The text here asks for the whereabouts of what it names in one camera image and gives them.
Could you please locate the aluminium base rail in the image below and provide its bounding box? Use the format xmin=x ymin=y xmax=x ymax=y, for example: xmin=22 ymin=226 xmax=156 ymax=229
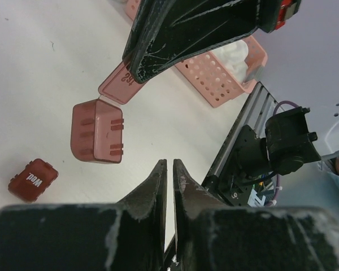
xmin=202 ymin=82 xmax=277 ymax=186

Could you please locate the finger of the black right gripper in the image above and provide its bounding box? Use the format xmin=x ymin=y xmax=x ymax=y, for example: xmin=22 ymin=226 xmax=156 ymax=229
xmin=123 ymin=0 xmax=280 ymax=84

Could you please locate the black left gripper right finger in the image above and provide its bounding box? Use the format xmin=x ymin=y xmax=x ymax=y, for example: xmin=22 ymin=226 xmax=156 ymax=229
xmin=173 ymin=159 xmax=339 ymax=270

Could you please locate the white cloth in basket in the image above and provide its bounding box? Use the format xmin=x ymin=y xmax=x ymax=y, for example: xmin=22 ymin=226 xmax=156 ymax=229
xmin=212 ymin=40 xmax=249 ymax=84

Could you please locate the pink perforated basket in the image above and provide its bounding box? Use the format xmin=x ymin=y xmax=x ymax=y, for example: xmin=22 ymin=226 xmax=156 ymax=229
xmin=127 ymin=1 xmax=256 ymax=107

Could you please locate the red Sat pill box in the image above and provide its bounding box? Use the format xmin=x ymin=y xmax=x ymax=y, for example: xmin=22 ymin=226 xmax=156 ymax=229
xmin=70 ymin=61 xmax=143 ymax=164

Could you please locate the red Wed pill box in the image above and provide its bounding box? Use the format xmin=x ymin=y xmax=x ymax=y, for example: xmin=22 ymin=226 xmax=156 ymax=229
xmin=8 ymin=159 xmax=59 ymax=203

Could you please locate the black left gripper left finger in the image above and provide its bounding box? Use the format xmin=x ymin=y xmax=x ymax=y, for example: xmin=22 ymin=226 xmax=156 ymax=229
xmin=0 ymin=159 xmax=167 ymax=270

